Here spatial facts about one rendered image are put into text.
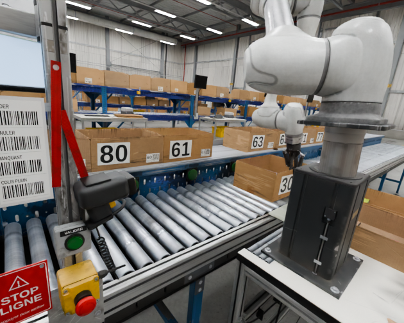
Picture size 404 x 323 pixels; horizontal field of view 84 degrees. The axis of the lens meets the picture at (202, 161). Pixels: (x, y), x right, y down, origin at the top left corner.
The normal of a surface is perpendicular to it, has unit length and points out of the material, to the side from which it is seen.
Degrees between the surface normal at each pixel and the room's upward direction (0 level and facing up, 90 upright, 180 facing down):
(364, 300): 0
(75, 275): 0
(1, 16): 90
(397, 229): 88
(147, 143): 90
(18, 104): 90
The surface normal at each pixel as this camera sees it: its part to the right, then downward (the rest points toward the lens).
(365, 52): -0.34, 0.18
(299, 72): -0.15, 0.51
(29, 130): 0.64, 0.25
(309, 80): -0.11, 0.73
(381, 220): -0.76, 0.09
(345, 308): 0.08, -0.96
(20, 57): 0.87, 0.14
